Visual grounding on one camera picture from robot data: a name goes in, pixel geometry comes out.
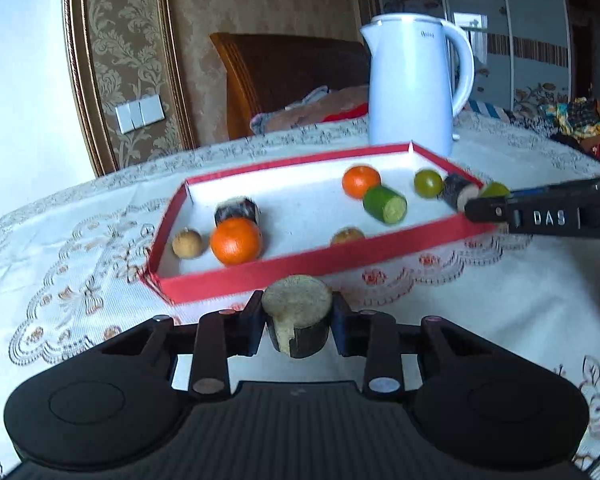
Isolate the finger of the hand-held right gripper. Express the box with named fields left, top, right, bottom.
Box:
left=510, top=175, right=600, bottom=199
left=464, top=196, right=512, bottom=224

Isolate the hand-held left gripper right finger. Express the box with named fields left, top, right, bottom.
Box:
left=330, top=291, right=496, bottom=401

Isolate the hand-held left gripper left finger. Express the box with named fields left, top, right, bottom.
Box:
left=100, top=290, right=267, bottom=400

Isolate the round green fruit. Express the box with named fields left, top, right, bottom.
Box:
left=413, top=169, right=445, bottom=198
left=479, top=181, right=512, bottom=200

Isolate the short dark sugarcane piece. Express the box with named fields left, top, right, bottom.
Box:
left=441, top=173, right=482, bottom=212

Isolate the brown hairy taro piece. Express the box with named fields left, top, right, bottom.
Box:
left=261, top=274, right=333, bottom=359

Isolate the large orange tangerine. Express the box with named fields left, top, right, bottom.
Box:
left=210, top=216, right=264, bottom=267

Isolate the brown longan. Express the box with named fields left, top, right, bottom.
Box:
left=172, top=228, right=204, bottom=260
left=331, top=226, right=367, bottom=247

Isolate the green cucumber piece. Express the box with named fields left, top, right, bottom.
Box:
left=362, top=185, right=409, bottom=225

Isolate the long dark sugarcane piece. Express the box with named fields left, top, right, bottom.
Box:
left=214, top=196, right=261, bottom=228

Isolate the red shallow cardboard box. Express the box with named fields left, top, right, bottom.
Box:
left=142, top=141, right=501, bottom=306

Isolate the small orange tangerine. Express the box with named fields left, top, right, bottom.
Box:
left=342, top=165, right=382, bottom=200

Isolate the colourful patterned cloth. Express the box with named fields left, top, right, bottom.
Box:
left=540, top=97, right=600, bottom=171

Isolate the white electric kettle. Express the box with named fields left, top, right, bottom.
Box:
left=359, top=15, right=476, bottom=158

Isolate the floral sliding door wardrobe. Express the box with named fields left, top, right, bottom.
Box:
left=375, top=0, right=573, bottom=111

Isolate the cloth bundle on chair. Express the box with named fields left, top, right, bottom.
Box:
left=250, top=85, right=371, bottom=136

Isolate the white lace printed tablecloth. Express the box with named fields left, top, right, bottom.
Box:
left=0, top=110, right=600, bottom=480

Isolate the wooden bed headboard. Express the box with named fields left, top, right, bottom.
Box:
left=210, top=32, right=370, bottom=141

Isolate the white wall switch panel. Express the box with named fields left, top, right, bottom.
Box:
left=115, top=95, right=165, bottom=135

